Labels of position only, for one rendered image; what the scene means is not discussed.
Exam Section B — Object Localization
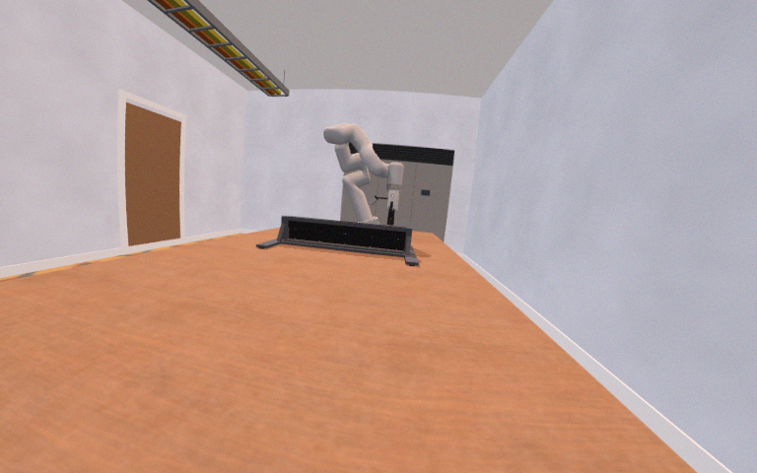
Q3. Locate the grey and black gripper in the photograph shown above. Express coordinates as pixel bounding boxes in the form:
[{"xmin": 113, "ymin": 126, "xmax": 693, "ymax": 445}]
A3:
[{"xmin": 386, "ymin": 189, "xmax": 401, "ymax": 226}]

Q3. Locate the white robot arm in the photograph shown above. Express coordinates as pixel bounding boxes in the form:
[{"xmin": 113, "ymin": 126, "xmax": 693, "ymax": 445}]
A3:
[{"xmin": 323, "ymin": 123, "xmax": 404, "ymax": 223}]

